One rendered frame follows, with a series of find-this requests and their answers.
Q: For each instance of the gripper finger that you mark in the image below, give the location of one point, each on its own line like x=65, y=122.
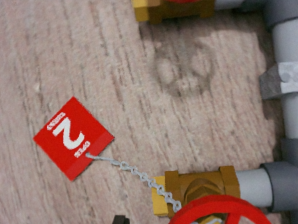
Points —
x=121, y=219

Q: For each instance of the grey pipe with tee joints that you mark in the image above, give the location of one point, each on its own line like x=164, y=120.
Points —
x=273, y=184

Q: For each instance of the red tag on silver chain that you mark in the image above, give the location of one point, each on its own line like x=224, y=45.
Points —
x=71, y=134

